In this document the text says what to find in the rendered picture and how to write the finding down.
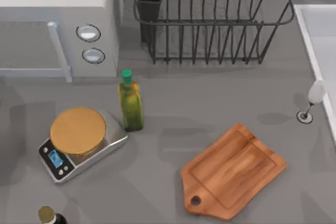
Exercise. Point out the silver sink tap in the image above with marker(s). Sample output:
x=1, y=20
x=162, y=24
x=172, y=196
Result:
x=313, y=98

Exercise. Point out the round microwave knob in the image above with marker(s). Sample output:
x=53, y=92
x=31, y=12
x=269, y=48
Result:
x=88, y=33
x=93, y=55

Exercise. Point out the dark bottle with gold cap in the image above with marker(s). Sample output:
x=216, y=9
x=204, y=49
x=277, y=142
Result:
x=50, y=216

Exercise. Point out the wooden cutting board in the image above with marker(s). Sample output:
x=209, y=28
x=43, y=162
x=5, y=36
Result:
x=232, y=172

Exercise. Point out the black cutlery holder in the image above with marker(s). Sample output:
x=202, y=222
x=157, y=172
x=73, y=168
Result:
x=148, y=6

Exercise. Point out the silver kitchen scale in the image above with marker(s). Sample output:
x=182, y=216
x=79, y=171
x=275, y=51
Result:
x=81, y=142

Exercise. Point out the green oil bottle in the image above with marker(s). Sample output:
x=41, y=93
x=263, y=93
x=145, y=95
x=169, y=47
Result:
x=130, y=103

